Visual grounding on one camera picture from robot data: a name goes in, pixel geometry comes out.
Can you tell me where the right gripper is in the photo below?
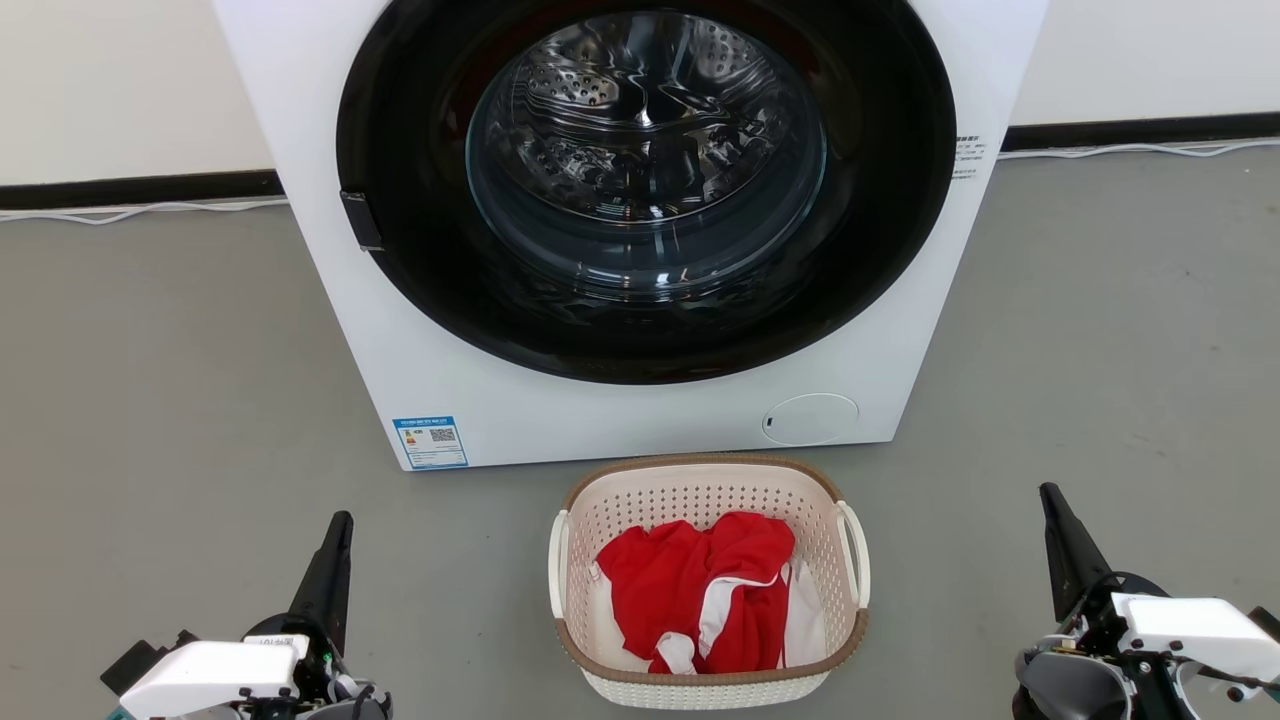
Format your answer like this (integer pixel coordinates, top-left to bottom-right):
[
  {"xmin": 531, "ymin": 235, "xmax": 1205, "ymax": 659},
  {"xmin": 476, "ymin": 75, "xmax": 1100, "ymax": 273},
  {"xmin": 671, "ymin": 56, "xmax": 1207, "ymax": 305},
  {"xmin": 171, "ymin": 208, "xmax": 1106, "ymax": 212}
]
[{"xmin": 1012, "ymin": 482, "xmax": 1216, "ymax": 720}]

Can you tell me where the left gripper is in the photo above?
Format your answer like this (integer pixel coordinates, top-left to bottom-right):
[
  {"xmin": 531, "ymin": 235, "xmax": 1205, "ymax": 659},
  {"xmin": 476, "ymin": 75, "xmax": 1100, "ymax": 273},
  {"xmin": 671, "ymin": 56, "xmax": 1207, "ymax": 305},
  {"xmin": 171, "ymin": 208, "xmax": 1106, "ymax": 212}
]
[{"xmin": 238, "ymin": 511, "xmax": 394, "ymax": 720}]

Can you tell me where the cream perforated laundry basket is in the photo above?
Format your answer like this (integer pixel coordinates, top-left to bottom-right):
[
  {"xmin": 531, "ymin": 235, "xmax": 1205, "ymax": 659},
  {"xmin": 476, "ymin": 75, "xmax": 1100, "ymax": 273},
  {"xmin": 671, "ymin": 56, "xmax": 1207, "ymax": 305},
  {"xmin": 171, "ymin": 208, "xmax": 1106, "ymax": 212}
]
[{"xmin": 547, "ymin": 453, "xmax": 872, "ymax": 711}]

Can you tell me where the blue energy label sticker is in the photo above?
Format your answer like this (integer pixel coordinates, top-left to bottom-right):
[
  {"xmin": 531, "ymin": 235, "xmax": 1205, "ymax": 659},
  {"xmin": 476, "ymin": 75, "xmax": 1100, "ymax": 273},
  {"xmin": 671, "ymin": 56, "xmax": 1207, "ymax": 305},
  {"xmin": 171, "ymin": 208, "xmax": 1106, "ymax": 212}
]
[{"xmin": 392, "ymin": 416, "xmax": 469, "ymax": 471}]

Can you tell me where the round white filter cover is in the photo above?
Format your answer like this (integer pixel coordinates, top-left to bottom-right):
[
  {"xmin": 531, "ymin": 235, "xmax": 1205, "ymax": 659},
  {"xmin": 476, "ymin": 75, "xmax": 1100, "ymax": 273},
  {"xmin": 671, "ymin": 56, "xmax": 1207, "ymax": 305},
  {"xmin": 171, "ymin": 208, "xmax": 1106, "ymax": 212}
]
[{"xmin": 762, "ymin": 393, "xmax": 860, "ymax": 448}]

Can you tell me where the white front-load washing machine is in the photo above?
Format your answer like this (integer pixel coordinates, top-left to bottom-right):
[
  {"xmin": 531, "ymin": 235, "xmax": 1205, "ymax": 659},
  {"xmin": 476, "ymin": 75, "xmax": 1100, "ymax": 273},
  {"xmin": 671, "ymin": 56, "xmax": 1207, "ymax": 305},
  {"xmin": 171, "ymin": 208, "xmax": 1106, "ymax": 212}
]
[{"xmin": 212, "ymin": 0, "xmax": 1051, "ymax": 472}]

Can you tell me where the red garment with white stripes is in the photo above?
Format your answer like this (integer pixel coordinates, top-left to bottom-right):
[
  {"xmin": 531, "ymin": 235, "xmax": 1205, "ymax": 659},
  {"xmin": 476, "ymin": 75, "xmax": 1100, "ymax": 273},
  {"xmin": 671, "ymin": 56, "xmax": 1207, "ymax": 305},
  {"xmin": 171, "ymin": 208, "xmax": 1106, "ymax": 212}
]
[{"xmin": 595, "ymin": 511, "xmax": 797, "ymax": 675}]

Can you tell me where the black round washer door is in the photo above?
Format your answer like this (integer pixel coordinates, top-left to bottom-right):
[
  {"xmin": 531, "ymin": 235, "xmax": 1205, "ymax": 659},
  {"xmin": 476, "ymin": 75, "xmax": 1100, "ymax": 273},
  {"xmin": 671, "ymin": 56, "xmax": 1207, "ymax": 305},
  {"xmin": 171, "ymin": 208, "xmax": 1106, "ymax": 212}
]
[{"xmin": 336, "ymin": 0, "xmax": 958, "ymax": 386}]

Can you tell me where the black baseboard strip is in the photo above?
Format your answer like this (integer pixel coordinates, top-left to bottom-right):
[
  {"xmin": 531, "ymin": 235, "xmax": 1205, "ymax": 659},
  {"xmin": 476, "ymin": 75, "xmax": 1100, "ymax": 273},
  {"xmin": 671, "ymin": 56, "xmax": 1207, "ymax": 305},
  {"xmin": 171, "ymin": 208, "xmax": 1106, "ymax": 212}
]
[
  {"xmin": 1001, "ymin": 111, "xmax": 1280, "ymax": 153},
  {"xmin": 0, "ymin": 169, "xmax": 287, "ymax": 212}
]

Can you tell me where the steel washer drum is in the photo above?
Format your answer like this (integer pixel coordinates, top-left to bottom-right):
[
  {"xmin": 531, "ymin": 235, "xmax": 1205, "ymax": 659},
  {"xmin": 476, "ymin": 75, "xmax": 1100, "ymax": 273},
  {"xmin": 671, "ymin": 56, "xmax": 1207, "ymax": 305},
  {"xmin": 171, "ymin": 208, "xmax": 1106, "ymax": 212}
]
[{"xmin": 466, "ymin": 10, "xmax": 829, "ymax": 301}]

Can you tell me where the black door handle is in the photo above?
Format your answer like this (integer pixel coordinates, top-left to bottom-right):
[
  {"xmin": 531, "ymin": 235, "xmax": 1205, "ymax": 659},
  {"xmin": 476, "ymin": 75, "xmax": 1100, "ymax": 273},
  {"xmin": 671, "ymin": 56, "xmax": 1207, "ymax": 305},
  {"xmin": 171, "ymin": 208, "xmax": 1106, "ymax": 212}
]
[{"xmin": 339, "ymin": 189, "xmax": 385, "ymax": 252}]

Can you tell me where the white floor cable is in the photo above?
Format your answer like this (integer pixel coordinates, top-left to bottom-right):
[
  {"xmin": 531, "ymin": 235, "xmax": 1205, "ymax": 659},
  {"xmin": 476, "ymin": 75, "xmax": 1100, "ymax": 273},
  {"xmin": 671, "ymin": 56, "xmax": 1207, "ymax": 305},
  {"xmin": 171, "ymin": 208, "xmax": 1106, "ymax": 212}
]
[
  {"xmin": 997, "ymin": 137, "xmax": 1280, "ymax": 162},
  {"xmin": 0, "ymin": 196, "xmax": 291, "ymax": 227}
]

